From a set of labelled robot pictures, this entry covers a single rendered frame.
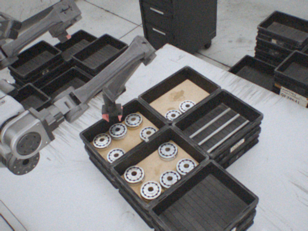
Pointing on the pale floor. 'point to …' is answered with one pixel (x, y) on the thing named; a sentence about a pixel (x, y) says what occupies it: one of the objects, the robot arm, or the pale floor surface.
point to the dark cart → (179, 23)
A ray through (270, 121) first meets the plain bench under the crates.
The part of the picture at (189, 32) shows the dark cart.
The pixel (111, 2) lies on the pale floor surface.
